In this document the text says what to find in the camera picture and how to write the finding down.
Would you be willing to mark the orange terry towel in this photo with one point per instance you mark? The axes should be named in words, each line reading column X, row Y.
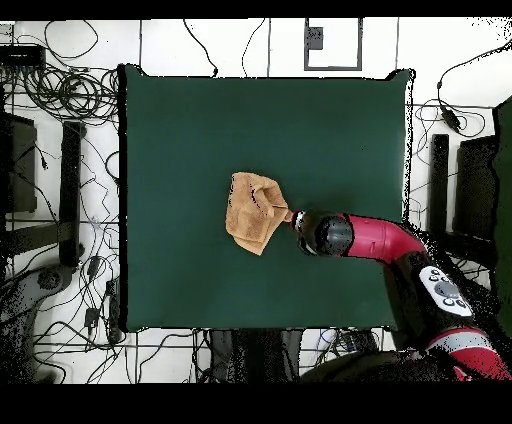
column 252, row 216

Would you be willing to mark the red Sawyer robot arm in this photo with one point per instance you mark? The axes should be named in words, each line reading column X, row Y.
column 380, row 240

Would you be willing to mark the black flat equipment box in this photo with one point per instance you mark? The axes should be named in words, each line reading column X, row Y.
column 22, row 56

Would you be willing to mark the dark green table cloth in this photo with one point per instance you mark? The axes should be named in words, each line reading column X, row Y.
column 280, row 128

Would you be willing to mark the black stand foot bar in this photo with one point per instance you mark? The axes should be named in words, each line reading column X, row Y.
column 438, row 192
column 71, row 192

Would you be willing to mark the small grey box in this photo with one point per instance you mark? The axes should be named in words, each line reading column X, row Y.
column 315, row 38

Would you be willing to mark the large black equipment box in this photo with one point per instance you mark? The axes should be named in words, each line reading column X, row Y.
column 20, row 168
column 476, row 188

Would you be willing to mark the green cloth sheet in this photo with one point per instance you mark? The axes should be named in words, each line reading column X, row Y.
column 504, row 180

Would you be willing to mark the small black power adapter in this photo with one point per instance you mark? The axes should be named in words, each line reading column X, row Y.
column 91, row 317

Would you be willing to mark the dark stand base with wheel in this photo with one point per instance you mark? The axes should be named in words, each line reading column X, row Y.
column 48, row 280

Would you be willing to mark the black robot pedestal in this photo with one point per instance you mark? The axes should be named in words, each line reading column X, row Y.
column 256, row 356

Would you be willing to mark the grey square floor frame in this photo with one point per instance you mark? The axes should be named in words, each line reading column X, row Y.
column 306, row 60

